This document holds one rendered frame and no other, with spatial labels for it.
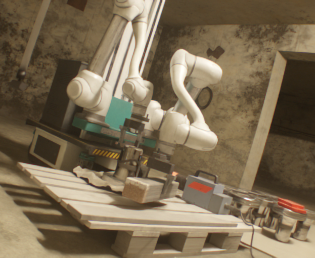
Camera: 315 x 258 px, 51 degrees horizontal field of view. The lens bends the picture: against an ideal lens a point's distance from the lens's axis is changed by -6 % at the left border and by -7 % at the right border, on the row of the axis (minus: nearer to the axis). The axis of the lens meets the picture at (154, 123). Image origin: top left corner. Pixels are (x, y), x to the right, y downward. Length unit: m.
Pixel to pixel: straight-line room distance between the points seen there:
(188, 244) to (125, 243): 0.35
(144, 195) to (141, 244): 0.24
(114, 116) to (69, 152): 0.45
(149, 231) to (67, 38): 5.92
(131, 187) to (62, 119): 1.10
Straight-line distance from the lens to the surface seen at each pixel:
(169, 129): 1.69
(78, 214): 1.25
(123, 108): 2.54
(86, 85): 2.02
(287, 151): 11.54
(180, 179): 2.31
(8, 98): 6.67
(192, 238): 1.64
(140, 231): 1.39
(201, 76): 2.12
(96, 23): 7.38
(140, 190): 1.54
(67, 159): 2.31
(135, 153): 1.98
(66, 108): 2.51
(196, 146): 1.73
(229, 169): 6.06
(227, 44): 6.87
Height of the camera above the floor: 0.51
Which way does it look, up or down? 1 degrees up
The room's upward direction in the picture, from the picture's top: 17 degrees clockwise
